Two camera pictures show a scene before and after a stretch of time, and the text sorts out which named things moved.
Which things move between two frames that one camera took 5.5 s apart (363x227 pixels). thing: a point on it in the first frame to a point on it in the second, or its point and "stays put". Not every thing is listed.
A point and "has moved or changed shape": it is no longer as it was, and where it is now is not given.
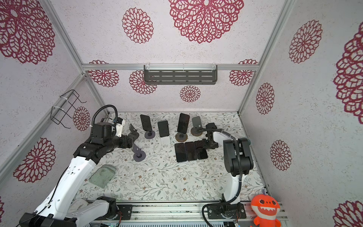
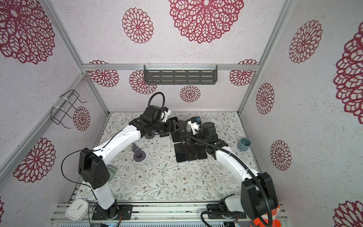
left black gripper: (126, 144) to (173, 128)
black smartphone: (183, 123) has moved or changed shape
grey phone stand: (139, 155) stays put
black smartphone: (180, 152) stays put
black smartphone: (191, 153) stays put
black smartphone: (201, 153) stays put
